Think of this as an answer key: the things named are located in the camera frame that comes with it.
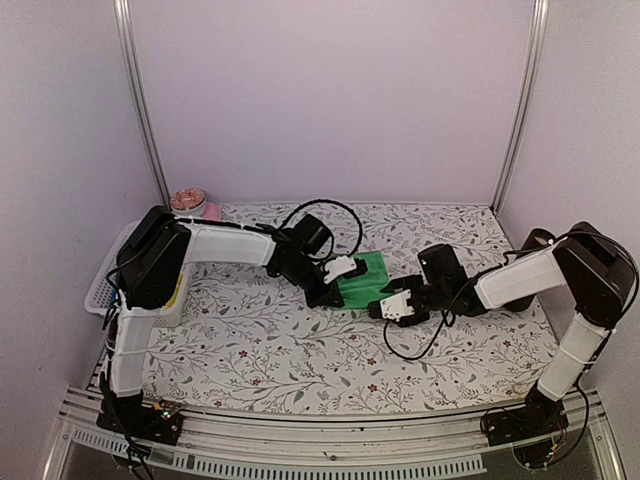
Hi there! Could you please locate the green microfiber towel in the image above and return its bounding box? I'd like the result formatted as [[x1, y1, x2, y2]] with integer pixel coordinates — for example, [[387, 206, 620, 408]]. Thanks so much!
[[327, 251, 389, 310]]

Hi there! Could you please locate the yellow-green crocodile towel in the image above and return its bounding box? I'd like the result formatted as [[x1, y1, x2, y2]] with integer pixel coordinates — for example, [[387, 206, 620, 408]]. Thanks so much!
[[164, 273, 184, 310]]

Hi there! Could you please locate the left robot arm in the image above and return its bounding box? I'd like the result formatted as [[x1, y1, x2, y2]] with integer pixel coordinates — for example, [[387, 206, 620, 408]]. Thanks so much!
[[104, 206, 356, 434]]

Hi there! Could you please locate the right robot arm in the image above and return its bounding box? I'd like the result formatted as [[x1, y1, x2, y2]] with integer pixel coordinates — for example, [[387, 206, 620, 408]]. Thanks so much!
[[368, 222, 639, 436]]

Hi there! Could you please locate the floral patterned table mat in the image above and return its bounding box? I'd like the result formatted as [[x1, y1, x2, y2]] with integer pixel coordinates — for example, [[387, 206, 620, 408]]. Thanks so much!
[[102, 201, 557, 416]]

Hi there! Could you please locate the pink plate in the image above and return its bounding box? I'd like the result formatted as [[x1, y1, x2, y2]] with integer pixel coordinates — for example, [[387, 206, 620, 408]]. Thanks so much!
[[202, 202, 221, 221]]

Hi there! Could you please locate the dark brown cylinder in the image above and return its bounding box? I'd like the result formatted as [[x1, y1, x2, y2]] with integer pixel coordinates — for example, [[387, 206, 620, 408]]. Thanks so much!
[[503, 228, 556, 313]]

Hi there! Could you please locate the white plastic basket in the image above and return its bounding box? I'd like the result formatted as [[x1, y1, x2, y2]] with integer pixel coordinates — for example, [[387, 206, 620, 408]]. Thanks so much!
[[83, 222, 189, 329]]

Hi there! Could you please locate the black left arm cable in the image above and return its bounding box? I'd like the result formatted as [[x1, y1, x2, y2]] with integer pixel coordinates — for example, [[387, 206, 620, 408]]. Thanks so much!
[[282, 198, 364, 256]]

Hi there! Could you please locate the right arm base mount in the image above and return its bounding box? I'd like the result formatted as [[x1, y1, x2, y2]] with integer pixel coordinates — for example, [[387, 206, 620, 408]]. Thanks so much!
[[480, 401, 569, 446]]

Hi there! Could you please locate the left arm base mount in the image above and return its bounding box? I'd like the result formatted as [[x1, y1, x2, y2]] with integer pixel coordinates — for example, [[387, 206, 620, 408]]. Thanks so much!
[[96, 372, 184, 446]]

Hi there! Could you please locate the aluminium front rail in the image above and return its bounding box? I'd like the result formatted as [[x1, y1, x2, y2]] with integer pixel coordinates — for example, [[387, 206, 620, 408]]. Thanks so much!
[[43, 388, 626, 479]]

